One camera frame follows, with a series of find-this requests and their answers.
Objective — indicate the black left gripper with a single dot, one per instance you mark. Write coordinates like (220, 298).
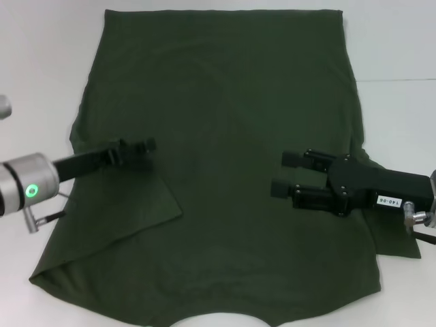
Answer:
(81, 163)

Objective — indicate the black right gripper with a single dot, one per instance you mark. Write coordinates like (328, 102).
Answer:
(374, 187)

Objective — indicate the dark green shirt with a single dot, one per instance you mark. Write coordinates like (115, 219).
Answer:
(218, 102)

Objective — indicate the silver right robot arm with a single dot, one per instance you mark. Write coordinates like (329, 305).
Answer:
(433, 187)

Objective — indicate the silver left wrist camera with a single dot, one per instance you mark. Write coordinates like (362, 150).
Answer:
(4, 107)

